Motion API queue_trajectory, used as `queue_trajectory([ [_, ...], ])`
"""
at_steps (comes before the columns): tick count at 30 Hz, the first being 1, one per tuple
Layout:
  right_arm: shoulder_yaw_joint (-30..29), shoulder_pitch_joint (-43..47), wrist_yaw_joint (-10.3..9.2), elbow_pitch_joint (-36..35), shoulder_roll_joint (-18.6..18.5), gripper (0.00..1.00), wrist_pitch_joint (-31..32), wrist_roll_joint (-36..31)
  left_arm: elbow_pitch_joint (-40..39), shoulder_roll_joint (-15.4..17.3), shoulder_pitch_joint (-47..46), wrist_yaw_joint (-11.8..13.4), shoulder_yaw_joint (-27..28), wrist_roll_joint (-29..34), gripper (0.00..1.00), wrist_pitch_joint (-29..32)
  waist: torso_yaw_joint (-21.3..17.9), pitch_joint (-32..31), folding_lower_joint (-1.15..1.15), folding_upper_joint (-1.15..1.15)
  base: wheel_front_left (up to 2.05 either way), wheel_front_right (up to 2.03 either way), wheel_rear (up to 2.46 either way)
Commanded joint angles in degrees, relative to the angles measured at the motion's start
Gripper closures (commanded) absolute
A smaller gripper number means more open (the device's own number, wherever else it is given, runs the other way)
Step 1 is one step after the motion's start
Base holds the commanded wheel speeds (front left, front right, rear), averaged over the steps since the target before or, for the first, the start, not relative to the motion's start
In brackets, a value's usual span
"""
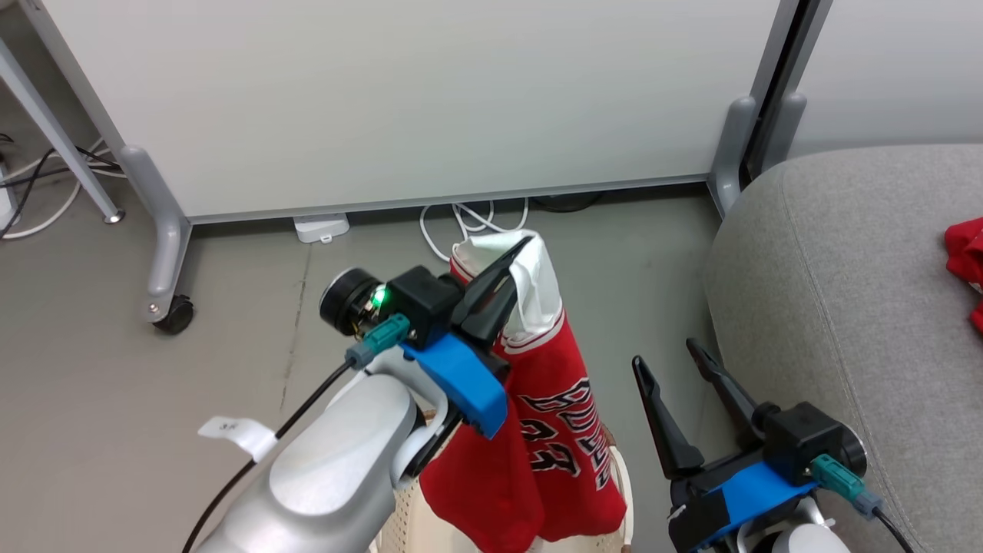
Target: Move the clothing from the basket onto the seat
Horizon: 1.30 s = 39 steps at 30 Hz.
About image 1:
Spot large white partition panel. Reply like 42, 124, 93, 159
19, 0, 803, 225

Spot grey metal table leg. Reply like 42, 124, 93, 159
0, 38, 125, 225

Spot black caster wheel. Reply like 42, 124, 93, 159
152, 296, 195, 335

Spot dark floor cable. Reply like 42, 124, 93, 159
0, 134, 122, 233

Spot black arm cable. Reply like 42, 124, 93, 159
872, 507, 916, 553
182, 361, 354, 553

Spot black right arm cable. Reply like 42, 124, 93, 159
872, 507, 916, 553

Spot white cable label tag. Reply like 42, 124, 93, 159
197, 416, 277, 463

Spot teal cable connector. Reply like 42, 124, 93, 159
810, 453, 884, 519
346, 313, 412, 371

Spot white floor cables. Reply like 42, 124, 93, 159
0, 138, 128, 240

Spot teal right cable connector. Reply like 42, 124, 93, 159
810, 453, 884, 519

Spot small white floor box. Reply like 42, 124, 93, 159
293, 214, 351, 244

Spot dark cable under partition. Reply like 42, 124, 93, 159
530, 192, 604, 214

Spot beige perforated laundry basket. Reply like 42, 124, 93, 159
369, 426, 635, 553

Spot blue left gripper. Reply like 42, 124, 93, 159
399, 237, 534, 440

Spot coiled white cable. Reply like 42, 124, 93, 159
419, 198, 531, 262

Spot grey fabric sofa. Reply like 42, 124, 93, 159
705, 144, 983, 553

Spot grey partition foot with caster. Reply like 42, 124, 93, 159
119, 144, 193, 323

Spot red cloth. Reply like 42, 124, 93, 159
943, 217, 983, 333

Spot grey partition foot without caster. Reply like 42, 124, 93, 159
760, 92, 807, 176
708, 96, 758, 220

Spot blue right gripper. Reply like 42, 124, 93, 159
632, 338, 821, 553

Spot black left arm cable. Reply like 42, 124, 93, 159
182, 361, 354, 553

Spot red basketball jersey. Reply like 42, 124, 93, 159
419, 229, 629, 553

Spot teal left cable connector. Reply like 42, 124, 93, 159
346, 313, 412, 371

